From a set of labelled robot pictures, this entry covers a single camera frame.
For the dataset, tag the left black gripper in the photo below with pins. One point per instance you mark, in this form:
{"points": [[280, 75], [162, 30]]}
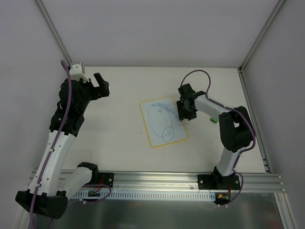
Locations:
{"points": [[96, 90]]}

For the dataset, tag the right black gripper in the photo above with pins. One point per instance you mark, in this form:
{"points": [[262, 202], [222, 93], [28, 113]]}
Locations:
{"points": [[186, 109]]}

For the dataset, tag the yellow-framed small whiteboard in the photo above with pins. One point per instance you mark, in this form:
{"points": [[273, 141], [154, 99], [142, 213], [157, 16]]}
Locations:
{"points": [[161, 120]]}

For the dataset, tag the green whiteboard eraser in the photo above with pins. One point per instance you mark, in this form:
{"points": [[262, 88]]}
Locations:
{"points": [[213, 120]]}

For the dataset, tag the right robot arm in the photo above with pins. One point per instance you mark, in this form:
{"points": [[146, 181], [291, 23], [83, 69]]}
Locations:
{"points": [[236, 134]]}

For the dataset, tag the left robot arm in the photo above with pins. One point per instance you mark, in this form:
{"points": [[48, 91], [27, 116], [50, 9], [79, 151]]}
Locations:
{"points": [[46, 195]]}

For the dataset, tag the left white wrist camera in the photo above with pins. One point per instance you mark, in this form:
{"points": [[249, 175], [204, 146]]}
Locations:
{"points": [[77, 72]]}

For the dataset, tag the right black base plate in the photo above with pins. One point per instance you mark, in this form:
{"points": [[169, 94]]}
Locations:
{"points": [[214, 181]]}

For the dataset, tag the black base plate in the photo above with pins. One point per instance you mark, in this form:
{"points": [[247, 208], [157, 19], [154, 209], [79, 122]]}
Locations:
{"points": [[214, 181], [106, 178]]}

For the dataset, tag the right aluminium frame post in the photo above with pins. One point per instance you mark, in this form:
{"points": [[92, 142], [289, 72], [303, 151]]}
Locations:
{"points": [[272, 16]]}

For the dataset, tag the aluminium frame post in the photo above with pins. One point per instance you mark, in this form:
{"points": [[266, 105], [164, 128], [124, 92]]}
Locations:
{"points": [[272, 16], [48, 20]]}

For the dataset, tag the white slotted cable duct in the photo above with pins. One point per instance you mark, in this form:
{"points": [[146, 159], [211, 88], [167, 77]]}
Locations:
{"points": [[145, 195]]}

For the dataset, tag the left aluminium frame post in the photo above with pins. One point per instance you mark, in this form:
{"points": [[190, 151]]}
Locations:
{"points": [[48, 20]]}

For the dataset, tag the aluminium mounting rail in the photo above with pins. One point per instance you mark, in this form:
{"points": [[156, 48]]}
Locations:
{"points": [[183, 182]]}

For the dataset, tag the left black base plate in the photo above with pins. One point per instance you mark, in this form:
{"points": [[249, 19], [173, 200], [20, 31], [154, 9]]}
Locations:
{"points": [[106, 178]]}

